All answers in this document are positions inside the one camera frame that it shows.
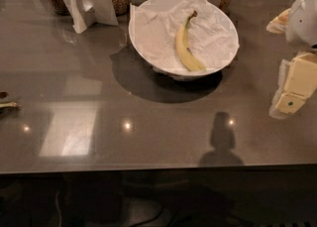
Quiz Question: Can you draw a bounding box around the yellow banana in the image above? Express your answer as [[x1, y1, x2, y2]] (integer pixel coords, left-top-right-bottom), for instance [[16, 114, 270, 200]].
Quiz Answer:
[[175, 11, 205, 71]]

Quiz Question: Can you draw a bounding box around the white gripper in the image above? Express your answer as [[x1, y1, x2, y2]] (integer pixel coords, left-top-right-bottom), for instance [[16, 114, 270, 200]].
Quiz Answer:
[[266, 0, 317, 119]]

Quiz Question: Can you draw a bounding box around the small glass jar left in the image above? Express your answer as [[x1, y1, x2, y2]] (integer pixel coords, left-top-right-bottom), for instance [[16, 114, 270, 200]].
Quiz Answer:
[[48, 0, 69, 16]]

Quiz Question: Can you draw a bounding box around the white bowl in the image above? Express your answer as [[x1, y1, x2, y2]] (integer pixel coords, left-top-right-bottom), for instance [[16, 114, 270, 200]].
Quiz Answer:
[[128, 0, 240, 82]]

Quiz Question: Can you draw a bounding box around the white crumpled paper liner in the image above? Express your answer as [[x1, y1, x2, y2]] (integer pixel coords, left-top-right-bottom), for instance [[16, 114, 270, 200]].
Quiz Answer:
[[129, 0, 240, 74]]

